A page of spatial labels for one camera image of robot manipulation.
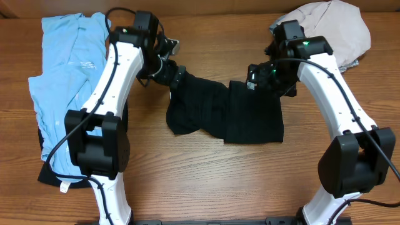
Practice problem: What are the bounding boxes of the black shirt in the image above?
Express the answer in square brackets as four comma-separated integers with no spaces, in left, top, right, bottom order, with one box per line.
[166,72,284,144]

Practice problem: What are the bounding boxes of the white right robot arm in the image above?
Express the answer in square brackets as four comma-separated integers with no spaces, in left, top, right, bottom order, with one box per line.
[246,36,396,224]

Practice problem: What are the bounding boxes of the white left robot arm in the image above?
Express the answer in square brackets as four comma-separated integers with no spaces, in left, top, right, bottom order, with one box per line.
[64,27,179,224]

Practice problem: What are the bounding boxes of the beige folded shorts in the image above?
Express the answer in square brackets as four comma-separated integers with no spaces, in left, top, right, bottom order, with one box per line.
[269,1,371,67]

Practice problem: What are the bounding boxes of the light blue shirt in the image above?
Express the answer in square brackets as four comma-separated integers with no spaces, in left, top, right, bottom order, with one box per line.
[28,12,108,161]

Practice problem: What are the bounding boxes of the black garment under pile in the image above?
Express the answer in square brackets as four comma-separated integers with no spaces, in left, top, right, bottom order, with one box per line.
[37,102,129,189]

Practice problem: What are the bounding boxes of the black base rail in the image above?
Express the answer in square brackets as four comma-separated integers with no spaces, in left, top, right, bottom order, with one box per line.
[127,208,307,225]

